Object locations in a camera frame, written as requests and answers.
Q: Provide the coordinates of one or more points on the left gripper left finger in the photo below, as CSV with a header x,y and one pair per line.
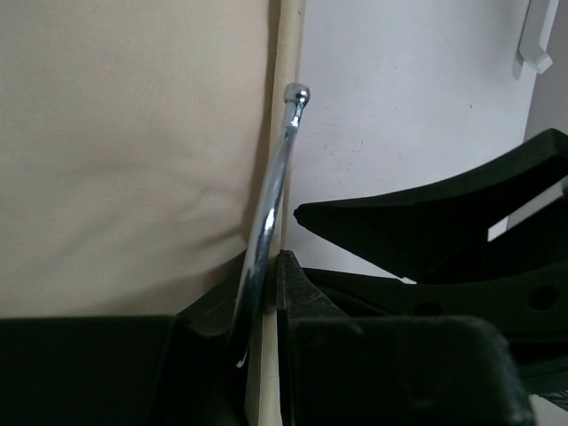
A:
x,y
127,370

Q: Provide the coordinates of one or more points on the white clothes rack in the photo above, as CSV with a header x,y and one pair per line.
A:
x,y
535,20

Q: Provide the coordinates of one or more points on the cream wooden hanger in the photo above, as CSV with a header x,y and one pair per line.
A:
x,y
253,337

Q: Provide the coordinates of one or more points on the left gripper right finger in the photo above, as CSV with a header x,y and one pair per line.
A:
x,y
336,369

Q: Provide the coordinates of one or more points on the beige trousers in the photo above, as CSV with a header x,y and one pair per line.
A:
x,y
133,140

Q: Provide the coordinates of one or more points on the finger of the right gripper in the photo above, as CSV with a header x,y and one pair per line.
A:
x,y
530,307
413,232

